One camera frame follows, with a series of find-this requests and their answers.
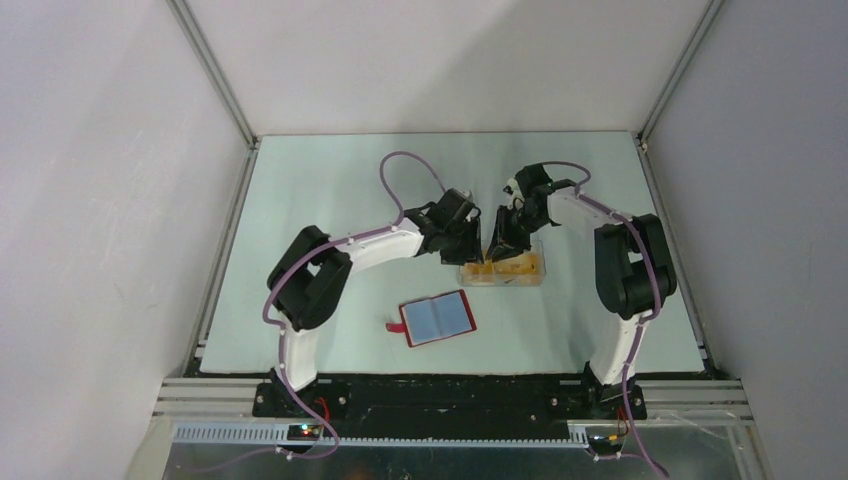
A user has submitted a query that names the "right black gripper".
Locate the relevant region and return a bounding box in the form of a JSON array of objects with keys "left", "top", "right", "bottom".
[{"left": 485, "top": 204, "right": 549, "bottom": 263}]

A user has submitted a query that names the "red leather card holder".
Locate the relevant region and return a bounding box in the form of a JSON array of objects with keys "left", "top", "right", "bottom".
[{"left": 384, "top": 289, "right": 477, "bottom": 348}]

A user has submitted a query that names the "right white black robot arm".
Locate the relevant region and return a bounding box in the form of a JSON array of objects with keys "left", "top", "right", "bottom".
[{"left": 486, "top": 162, "right": 677, "bottom": 418}]

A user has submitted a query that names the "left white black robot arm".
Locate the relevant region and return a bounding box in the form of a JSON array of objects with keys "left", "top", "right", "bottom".
[{"left": 262, "top": 189, "right": 483, "bottom": 417}]

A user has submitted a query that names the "orange credit card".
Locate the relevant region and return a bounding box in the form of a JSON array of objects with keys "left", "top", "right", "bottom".
[
  {"left": 494, "top": 252, "right": 544, "bottom": 286},
  {"left": 460, "top": 261, "right": 498, "bottom": 286}
]

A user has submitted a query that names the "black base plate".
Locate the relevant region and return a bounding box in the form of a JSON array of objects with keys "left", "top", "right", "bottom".
[{"left": 252, "top": 372, "right": 647, "bottom": 421}]

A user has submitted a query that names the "aluminium front rail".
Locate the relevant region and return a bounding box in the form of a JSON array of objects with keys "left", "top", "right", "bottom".
[{"left": 637, "top": 380, "right": 754, "bottom": 427}]

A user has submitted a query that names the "grey slotted cable duct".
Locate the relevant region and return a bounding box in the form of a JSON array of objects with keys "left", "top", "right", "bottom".
[{"left": 172, "top": 422, "right": 589, "bottom": 449}]

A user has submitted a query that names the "right aluminium frame post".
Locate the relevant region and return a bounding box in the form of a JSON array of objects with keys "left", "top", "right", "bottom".
[{"left": 636, "top": 0, "right": 726, "bottom": 151}]

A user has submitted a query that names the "aluminium frame post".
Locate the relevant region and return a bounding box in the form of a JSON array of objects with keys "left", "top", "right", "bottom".
[
  {"left": 166, "top": 0, "right": 258, "bottom": 149},
  {"left": 636, "top": 0, "right": 726, "bottom": 151}
]

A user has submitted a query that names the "left aluminium frame post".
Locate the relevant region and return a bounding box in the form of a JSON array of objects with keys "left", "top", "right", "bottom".
[{"left": 166, "top": 0, "right": 258, "bottom": 149}]

